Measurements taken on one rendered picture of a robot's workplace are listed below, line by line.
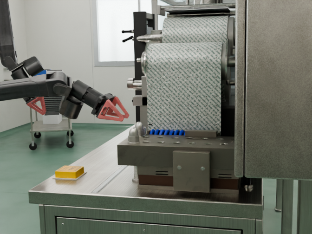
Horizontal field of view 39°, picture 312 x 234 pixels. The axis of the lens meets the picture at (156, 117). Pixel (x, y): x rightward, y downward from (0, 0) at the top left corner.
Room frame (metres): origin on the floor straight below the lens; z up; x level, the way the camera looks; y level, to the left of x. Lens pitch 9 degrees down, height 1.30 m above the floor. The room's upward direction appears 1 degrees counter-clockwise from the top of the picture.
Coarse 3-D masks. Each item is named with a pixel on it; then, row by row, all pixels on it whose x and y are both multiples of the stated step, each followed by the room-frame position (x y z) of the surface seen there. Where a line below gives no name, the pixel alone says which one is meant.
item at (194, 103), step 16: (160, 80) 1.40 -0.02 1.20; (176, 80) 1.39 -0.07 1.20; (192, 80) 1.38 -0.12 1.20; (208, 80) 1.36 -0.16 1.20; (160, 96) 1.40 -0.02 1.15; (176, 96) 1.39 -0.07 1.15; (192, 96) 1.38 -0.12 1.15; (208, 96) 1.36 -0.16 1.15; (160, 112) 1.40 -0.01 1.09; (176, 112) 1.39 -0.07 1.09; (192, 112) 1.38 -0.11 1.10; (208, 112) 1.37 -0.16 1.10; (160, 128) 1.40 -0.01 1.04; (176, 128) 1.39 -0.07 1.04; (192, 128) 1.38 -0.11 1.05; (208, 128) 1.37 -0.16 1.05
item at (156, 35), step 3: (153, 30) 1.71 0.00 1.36; (156, 30) 1.71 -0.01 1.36; (159, 30) 1.71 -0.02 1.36; (150, 33) 1.70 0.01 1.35; (153, 33) 1.70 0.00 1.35; (156, 33) 1.70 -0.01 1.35; (159, 33) 1.69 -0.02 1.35; (150, 36) 1.70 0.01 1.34; (153, 36) 1.69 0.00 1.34; (156, 36) 1.69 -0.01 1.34; (159, 36) 1.69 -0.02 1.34; (150, 39) 1.70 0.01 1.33; (153, 39) 1.69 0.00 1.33; (156, 39) 1.69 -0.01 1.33; (159, 39) 1.69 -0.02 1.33; (153, 42) 1.70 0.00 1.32; (156, 42) 1.70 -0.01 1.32; (159, 42) 1.69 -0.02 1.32
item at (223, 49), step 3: (222, 45) 1.39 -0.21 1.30; (225, 45) 1.39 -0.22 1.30; (222, 48) 1.38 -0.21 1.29; (225, 48) 1.38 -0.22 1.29; (222, 51) 1.37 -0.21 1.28; (225, 51) 1.37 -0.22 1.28; (222, 54) 1.37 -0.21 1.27; (222, 57) 1.36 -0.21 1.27; (222, 60) 1.36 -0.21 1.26; (222, 63) 1.36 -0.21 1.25; (222, 66) 1.36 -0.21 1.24; (222, 69) 1.36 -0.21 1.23; (222, 72) 1.37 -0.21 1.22; (222, 75) 1.38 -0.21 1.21; (225, 75) 1.37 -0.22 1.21; (222, 78) 1.39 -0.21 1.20; (225, 78) 1.39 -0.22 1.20
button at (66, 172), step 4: (60, 168) 1.38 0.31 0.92; (64, 168) 1.37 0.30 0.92; (68, 168) 1.37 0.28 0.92; (72, 168) 1.37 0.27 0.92; (76, 168) 1.37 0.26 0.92; (80, 168) 1.37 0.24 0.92; (56, 172) 1.34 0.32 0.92; (60, 172) 1.34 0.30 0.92; (64, 172) 1.34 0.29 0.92; (68, 172) 1.33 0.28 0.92; (72, 172) 1.33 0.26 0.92; (76, 172) 1.34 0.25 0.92; (80, 172) 1.37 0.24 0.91; (56, 176) 1.34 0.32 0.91; (60, 176) 1.34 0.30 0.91; (64, 176) 1.34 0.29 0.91; (68, 176) 1.33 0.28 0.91; (72, 176) 1.33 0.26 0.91; (76, 176) 1.33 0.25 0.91
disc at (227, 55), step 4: (228, 40) 1.41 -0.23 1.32; (228, 44) 1.41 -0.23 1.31; (228, 48) 1.41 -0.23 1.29; (228, 52) 1.41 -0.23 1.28; (228, 56) 1.41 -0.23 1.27; (228, 68) 1.42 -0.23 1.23; (228, 72) 1.42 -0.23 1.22; (228, 76) 1.42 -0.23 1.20; (228, 80) 1.42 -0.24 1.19; (228, 84) 1.42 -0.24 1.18
